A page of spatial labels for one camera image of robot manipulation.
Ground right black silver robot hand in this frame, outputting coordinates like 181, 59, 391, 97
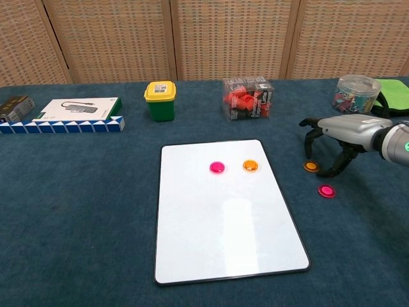
298, 114, 393, 178

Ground clear box red contents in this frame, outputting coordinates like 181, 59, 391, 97
222, 76, 275, 123

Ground white rectangular board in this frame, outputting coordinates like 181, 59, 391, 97
153, 138, 311, 285

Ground clear jar of binder clips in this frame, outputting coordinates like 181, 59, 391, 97
330, 74, 383, 115

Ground green microfiber cloth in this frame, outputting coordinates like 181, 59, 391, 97
370, 79, 409, 119

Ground woven folding screen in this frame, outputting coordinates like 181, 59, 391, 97
0, 0, 409, 88

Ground yellow green mini bin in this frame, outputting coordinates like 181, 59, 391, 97
143, 80, 178, 122

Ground white USB hub box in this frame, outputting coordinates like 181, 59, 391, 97
31, 97, 123, 122

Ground blue carpet table mat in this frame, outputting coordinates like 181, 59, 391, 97
0, 75, 409, 307

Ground blue white snake puzzle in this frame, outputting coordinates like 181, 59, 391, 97
0, 115, 126, 135

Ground small black gold box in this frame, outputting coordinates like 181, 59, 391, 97
0, 95, 36, 124

